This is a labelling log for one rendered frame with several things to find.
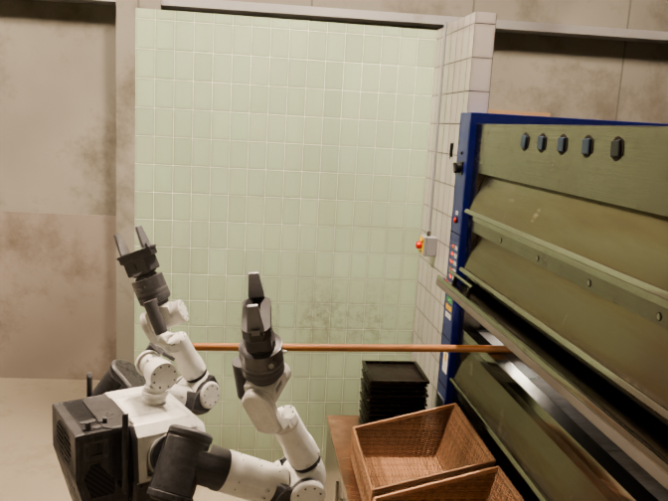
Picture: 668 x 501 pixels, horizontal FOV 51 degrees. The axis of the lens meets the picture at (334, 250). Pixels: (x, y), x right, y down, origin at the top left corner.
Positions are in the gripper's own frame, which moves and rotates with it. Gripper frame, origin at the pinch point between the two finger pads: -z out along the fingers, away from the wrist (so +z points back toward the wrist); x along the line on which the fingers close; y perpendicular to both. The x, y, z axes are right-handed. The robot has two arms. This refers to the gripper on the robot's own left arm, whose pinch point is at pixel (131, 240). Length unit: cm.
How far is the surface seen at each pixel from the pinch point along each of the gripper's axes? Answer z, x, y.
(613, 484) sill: 105, 96, -30
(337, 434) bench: 123, -45, -128
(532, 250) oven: 52, 80, -95
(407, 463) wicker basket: 136, -7, -116
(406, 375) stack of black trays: 107, -7, -146
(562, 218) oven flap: 41, 96, -81
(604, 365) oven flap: 75, 102, -39
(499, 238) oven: 50, 63, -123
